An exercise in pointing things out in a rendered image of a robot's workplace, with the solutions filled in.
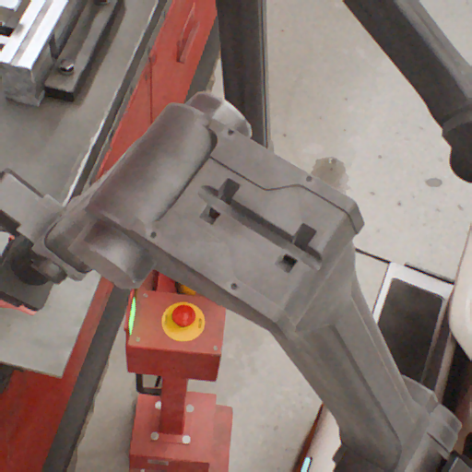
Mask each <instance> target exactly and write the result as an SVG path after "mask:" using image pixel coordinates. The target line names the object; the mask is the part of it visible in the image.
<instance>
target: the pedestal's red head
mask: <svg viewBox="0 0 472 472"><path fill-rule="evenodd" d="M134 297H135V289H131V291H130V298H129V302H128V308H127V314H126V319H124V332H125V344H124V346H125V357H126V369H127V371H128V372H134V373H143V374H152V375H160V376H170V377H179V379H186V378H187V380H197V381H205V382H213V383H215V382H216V381H217V379H218V370H219V365H220V359H221V353H222V343H223V334H224V324H225V313H226V308H225V307H223V306H221V305H219V304H217V303H215V302H213V301H212V300H209V299H208V298H207V297H205V296H203V295H201V294H200V293H198V292H197V293H196V294H195V295H185V294H178V293H177V290H176V281H175V279H172V278H170V277H167V276H165V275H164V274H162V273H160V272H159V271H156V270H154V269H152V270H151V271H150V273H149V274H148V276H147V277H146V280H145V281H144V282H143V284H142V285H141V286H139V290H138V293H137V300H136V299H135V316H134V321H133V326H132V333H131V335H129V320H130V313H131V308H132V302H133V298H134ZM180 302H186V303H190V304H193V305H195V306H196V307H198V308H199V309H200V310H201V312H202V313H203V315H204V318H205V325H204V329H203V331H202V333H201V334H200V336H198V337H197V338H195V339H192V340H189V341H178V340H174V339H172V338H170V337H169V336H167V335H166V333H165V332H164V329H163V326H162V317H163V315H164V313H165V311H166V310H167V309H168V308H169V307H170V306H172V305H173V304H176V303H180Z"/></svg>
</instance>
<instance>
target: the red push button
mask: <svg viewBox="0 0 472 472"><path fill-rule="evenodd" d="M171 319H172V321H173V322H174V323H175V324H177V325H179V326H180V327H186V326H188V325H192V324H193V323H194V322H195V319H196V313H195V310H194V308H193V307H190V306H189V305H184V304H183V305H179V306H177V307H176V308H175V309H173V311H172V313H171Z"/></svg>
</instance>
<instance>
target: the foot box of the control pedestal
mask: <svg viewBox="0 0 472 472"><path fill-rule="evenodd" d="M156 401H160V396H157V395H142V394H139V395H138V400H137V407H136V418H135V419H134V425H133V431H132V437H131V443H130V450H129V461H130V467H129V472H228V468H230V445H231V433H232V421H233V407H232V406H226V405H218V404H216V402H217V395H211V394H210V393H202V392H194V391H187V395H186V403H185V404H188V405H194V414H193V423H192V431H191V440H190V444H183V443H174V442H156V441H150V440H149V436H150V435H151V429H152V423H153V416H154V409H155V402H156Z"/></svg>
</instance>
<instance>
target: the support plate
mask: <svg viewBox="0 0 472 472"><path fill-rule="evenodd" d="M9 235H10V234H8V233H4V232H1V231H0V255H1V254H2V253H3V251H4V250H5V248H6V245H7V243H8V237H9ZM101 278H102V275H101V274H100V273H98V272H97V271H96V270H92V271H90V272H89V273H87V274H86V275H85V278H84V279H83V280H82V281H78V282H75V281H74V280H72V279H70V278H69V277H68V278H67V279H66V280H64V281H62V282H61V283H60V284H59V285H58V284H53V288H52V289H51V290H50V294H49V296H48V299H47V301H46V303H45V305H44V308H43V309H42V310H39V311H38V312H36V313H35V314H33V315H30V314H27V313H24V312H21V311H19V310H17V309H9V308H0V363H1V364H5V365H8V366H12V367H16V368H20V369H24V370H28V371H31V372H38V373H42V374H46V375H50V376H53V377H57V378H63V375H64V373H65V369H66V365H67V363H68V361H69V358H70V356H72V352H73V350H74V347H75V345H76V342H77V338H78V336H79V333H80V331H81V328H83V324H84V323H85V320H86V318H87V315H88V313H89V308H90V305H91V303H92V301H93V299H95V296H96V293H97V290H98V288H99V285H100V282H101Z"/></svg>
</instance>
